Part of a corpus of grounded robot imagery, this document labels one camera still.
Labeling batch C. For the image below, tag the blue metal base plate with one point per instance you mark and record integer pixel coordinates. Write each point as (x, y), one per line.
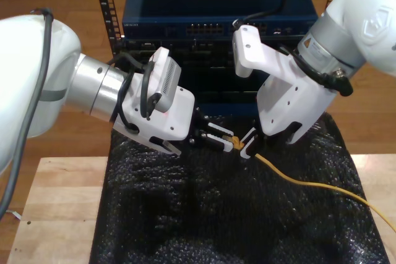
(229, 110)

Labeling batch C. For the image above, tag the grey flat strip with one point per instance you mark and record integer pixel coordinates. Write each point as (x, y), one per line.
(15, 214)

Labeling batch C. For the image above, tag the black textured mat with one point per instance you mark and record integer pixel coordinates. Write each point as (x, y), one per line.
(216, 214)

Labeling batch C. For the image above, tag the black rack server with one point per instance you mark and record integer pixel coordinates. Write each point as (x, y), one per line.
(204, 53)

